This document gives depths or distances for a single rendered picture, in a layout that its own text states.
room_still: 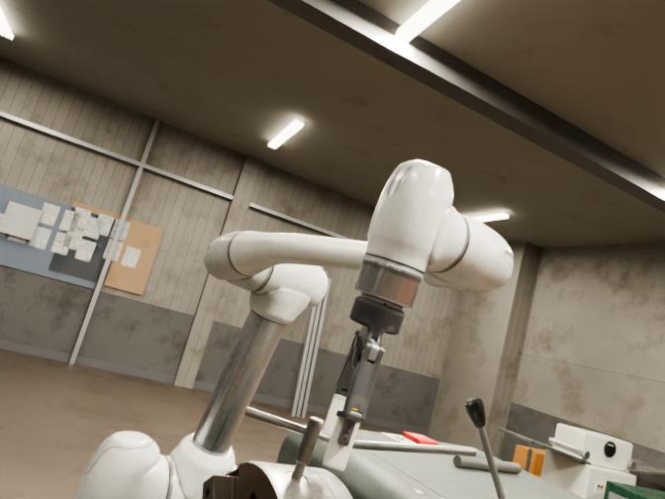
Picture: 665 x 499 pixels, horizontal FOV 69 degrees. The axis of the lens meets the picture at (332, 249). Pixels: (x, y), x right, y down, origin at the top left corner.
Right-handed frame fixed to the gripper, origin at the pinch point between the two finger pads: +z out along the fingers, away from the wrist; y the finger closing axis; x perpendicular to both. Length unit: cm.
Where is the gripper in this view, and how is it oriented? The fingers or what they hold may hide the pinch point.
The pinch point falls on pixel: (335, 437)
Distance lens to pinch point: 73.7
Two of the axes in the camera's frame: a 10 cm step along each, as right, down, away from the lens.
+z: -3.2, 9.4, -0.6
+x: -9.4, -3.3, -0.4
